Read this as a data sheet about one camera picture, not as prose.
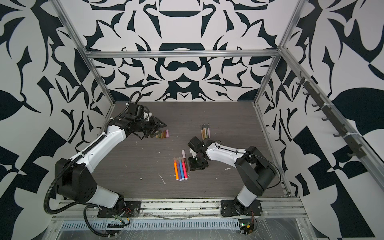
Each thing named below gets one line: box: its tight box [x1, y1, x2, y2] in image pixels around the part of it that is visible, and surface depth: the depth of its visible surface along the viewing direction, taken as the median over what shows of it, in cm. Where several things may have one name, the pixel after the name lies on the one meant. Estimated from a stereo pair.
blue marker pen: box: [178, 157, 185, 181], surface depth 88 cm
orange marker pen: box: [173, 157, 179, 181], surface depth 88 cm
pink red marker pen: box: [181, 157, 188, 180], surface depth 89 cm
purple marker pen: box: [176, 158, 182, 182], surface depth 87 cm
